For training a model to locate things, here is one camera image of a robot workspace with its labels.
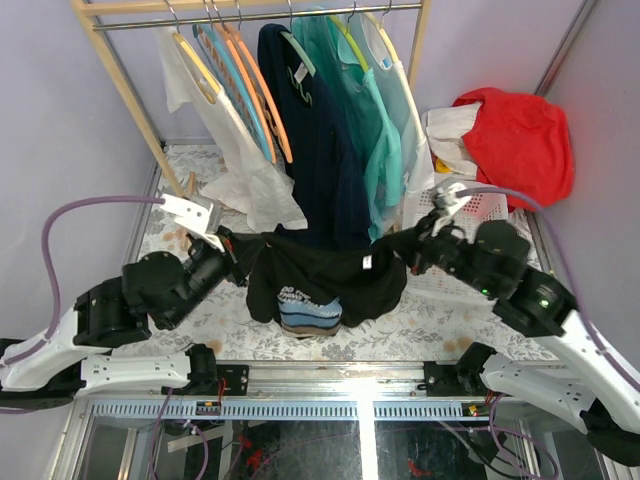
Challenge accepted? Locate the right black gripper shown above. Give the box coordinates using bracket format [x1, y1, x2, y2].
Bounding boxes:
[381, 207, 496, 295]

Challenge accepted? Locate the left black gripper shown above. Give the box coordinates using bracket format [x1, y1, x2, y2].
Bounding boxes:
[169, 225, 271, 330]

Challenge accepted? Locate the black t shirt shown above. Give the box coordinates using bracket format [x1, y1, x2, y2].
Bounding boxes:
[231, 230, 417, 337]

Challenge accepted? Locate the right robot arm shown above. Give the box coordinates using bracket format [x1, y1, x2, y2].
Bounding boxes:
[410, 211, 639, 467]

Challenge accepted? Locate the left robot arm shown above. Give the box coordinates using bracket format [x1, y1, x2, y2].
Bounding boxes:
[1, 228, 260, 414]

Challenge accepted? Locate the white hanging t shirt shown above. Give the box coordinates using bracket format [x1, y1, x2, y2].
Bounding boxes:
[155, 26, 308, 232]

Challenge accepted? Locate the navy hanging t shirt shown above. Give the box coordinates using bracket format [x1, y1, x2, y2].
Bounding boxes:
[257, 23, 370, 250]

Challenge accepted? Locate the pale blue hanging t shirt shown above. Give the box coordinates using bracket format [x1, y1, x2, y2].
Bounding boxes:
[349, 12, 435, 198]

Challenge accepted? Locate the teal hanging t shirt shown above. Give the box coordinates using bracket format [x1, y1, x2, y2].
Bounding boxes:
[292, 15, 404, 240]

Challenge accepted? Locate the yellow hanger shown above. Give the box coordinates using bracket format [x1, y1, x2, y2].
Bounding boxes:
[329, 14, 370, 73]

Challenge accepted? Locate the blue hanger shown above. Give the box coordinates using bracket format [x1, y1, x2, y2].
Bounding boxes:
[192, 1, 263, 153]

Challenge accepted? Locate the orange hanger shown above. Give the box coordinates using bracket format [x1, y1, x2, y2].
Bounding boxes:
[228, 26, 293, 164]
[212, 1, 277, 163]

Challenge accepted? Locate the white plastic laundry basket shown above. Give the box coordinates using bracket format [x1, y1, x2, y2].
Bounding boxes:
[402, 190, 508, 306]

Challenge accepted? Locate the white crumpled cloth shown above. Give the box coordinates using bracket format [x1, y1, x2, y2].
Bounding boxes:
[421, 102, 481, 178]

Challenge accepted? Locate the red cloth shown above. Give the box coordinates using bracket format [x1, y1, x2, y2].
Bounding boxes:
[453, 87, 575, 207]

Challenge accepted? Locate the wooden clothes rack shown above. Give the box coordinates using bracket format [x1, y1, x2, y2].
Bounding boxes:
[70, 1, 431, 195]

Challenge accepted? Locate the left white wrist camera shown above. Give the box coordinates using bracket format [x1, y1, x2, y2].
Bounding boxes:
[160, 193, 225, 252]

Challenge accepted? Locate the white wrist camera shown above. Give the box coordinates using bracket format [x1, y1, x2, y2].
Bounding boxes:
[431, 178, 468, 236]
[160, 193, 225, 252]

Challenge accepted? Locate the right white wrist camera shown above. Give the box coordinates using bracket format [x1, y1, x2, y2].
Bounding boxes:
[431, 178, 468, 236]

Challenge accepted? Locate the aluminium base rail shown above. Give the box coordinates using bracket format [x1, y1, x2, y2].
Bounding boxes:
[72, 361, 493, 421]

